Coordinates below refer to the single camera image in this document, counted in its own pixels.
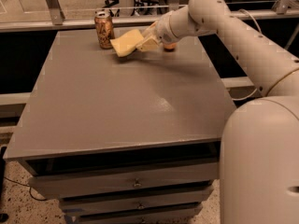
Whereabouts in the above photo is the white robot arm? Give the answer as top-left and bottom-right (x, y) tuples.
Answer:
(138, 0), (299, 224)

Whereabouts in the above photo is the yellow sponge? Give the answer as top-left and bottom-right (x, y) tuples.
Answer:
(110, 29), (144, 57)

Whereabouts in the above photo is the orange fruit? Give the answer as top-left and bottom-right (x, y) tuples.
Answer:
(164, 43), (177, 51)

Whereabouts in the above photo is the metal railing frame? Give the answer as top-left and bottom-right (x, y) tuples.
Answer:
(0, 0), (299, 33)

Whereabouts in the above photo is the orange soda can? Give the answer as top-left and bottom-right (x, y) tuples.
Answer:
(94, 10), (114, 49)

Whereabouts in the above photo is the grey drawer cabinet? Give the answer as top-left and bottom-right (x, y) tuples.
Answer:
(5, 30), (235, 224)

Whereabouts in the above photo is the black floor cable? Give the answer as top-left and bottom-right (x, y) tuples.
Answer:
(3, 175), (49, 203)

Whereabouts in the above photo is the white cable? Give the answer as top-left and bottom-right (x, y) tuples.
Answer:
(231, 8), (263, 102)

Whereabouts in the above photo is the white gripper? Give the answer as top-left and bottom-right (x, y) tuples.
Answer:
(136, 13), (176, 52)

